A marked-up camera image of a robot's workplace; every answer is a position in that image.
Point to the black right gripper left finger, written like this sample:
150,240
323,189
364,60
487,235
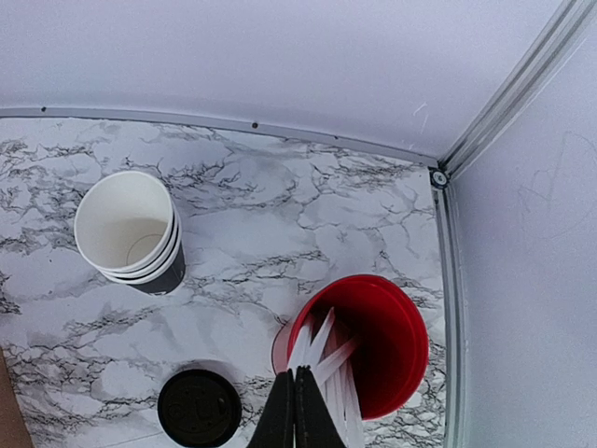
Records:
275,428

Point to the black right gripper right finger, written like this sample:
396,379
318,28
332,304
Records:
314,427

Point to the white sticks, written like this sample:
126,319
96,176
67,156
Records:
325,346

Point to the brown paper bag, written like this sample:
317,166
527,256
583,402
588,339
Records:
14,432

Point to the red ribbed plastic cup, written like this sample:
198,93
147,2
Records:
390,363

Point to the stack of black paper cups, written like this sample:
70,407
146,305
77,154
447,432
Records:
128,228

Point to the right aluminium frame post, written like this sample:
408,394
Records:
517,232

